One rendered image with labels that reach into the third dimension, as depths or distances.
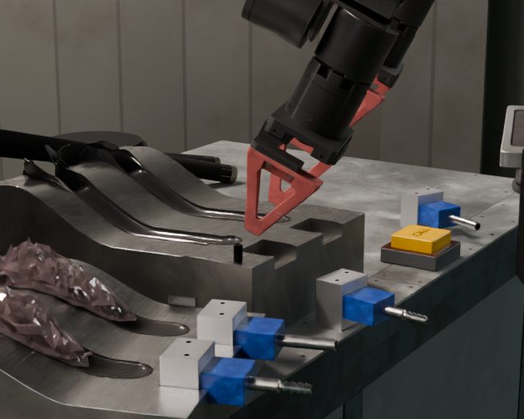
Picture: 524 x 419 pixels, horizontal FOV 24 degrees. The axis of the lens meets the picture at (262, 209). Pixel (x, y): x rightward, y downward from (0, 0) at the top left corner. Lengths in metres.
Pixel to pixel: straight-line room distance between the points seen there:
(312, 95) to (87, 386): 0.32
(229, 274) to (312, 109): 0.32
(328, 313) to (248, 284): 0.12
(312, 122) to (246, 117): 2.90
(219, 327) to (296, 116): 0.23
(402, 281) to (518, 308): 0.53
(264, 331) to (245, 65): 2.79
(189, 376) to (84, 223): 0.41
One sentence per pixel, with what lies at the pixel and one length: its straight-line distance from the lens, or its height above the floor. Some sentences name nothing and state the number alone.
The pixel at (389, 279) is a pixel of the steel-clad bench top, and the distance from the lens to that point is 1.53.
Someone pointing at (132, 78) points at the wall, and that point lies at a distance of 4.02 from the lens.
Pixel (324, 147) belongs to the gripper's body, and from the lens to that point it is 1.01.
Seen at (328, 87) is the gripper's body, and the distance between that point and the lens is 1.03.
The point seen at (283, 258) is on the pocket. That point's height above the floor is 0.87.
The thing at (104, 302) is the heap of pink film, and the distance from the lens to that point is 1.21.
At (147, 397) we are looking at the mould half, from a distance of 1.05.
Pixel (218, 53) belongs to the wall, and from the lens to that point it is 3.92.
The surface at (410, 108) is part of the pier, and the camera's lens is 3.65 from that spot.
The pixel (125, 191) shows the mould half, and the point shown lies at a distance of 1.51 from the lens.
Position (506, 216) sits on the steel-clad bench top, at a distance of 1.84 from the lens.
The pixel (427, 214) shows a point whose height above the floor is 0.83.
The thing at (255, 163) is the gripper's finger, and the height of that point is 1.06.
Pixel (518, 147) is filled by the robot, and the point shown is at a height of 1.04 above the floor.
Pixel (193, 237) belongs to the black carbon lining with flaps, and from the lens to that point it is 1.41.
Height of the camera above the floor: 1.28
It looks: 15 degrees down
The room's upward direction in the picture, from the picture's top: straight up
